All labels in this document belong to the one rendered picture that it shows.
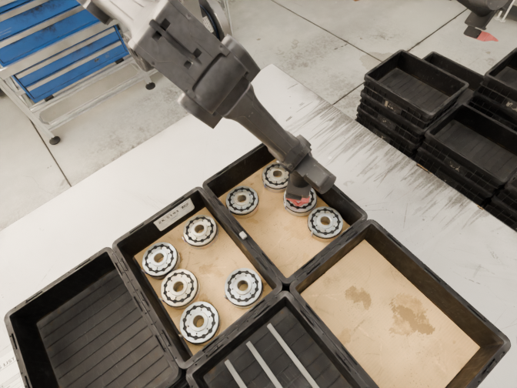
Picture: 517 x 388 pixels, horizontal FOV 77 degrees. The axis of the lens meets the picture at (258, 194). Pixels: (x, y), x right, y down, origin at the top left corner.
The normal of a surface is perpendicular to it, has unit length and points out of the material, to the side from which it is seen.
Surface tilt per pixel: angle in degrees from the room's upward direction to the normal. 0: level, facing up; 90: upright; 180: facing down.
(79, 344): 0
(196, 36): 59
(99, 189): 0
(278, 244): 0
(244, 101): 94
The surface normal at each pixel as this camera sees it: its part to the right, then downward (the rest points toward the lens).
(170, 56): 0.27, 0.40
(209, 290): -0.08, -0.52
